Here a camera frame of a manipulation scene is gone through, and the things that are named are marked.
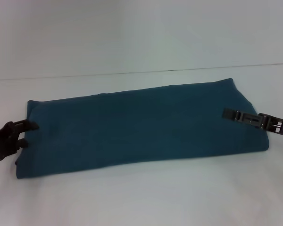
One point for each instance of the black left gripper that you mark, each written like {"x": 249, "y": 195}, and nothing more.
{"x": 2, "y": 141}

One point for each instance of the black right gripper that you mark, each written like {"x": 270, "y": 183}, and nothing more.
{"x": 276, "y": 126}

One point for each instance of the teal FREE print t-shirt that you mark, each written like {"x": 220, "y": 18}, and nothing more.
{"x": 143, "y": 129}

